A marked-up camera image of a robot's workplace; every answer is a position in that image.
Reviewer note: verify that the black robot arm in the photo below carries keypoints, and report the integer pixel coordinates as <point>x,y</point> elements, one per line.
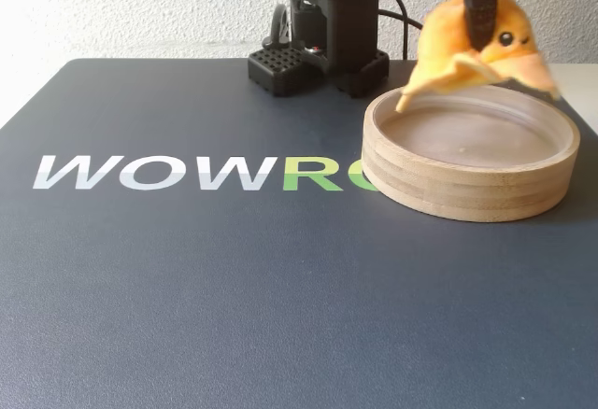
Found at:
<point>345,21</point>

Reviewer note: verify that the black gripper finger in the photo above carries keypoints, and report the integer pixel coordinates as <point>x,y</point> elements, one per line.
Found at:
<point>481,3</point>

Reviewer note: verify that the round wooden tray box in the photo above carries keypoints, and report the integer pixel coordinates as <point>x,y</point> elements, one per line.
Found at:
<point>467,185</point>

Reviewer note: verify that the orange plush toy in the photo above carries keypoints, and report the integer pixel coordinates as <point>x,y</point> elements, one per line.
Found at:
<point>444,54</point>

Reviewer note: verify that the dark blue logo mat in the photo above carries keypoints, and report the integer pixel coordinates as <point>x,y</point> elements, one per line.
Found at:
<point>233,264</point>

